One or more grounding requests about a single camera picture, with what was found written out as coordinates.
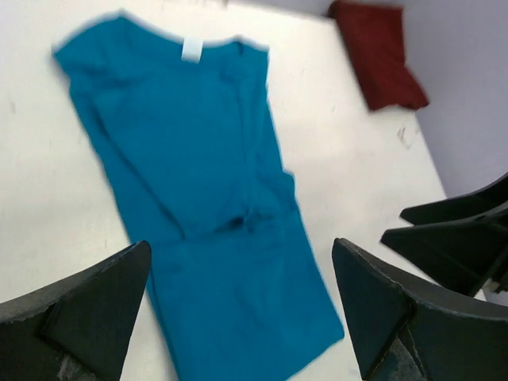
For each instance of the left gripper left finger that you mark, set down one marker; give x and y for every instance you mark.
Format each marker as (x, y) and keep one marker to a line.
(79, 327)

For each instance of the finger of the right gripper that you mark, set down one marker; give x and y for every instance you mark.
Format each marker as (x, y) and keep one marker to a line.
(468, 205)
(459, 255)

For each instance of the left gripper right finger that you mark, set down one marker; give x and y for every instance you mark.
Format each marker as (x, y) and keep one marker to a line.
(403, 327)

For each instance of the blue t shirt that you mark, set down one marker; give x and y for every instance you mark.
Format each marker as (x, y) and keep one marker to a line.
(186, 139)

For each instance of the folded dark red shirt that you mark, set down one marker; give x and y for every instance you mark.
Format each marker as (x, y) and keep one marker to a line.
(374, 40)

